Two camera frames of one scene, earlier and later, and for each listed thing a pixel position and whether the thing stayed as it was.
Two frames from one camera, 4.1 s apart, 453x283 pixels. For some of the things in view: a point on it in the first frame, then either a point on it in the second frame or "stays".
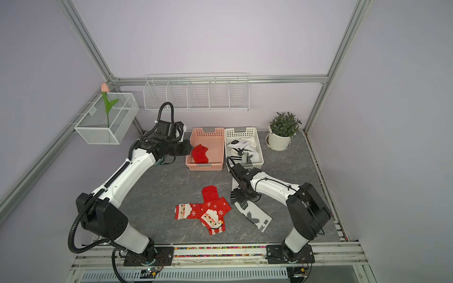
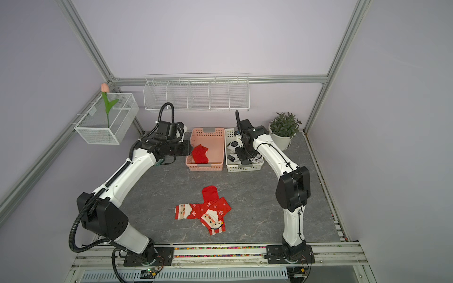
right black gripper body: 239,195 to 244,153
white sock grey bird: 255,213 to 234,158
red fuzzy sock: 199,154 stays
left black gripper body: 179,148 stays
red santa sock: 213,218 stays
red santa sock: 190,210 stays
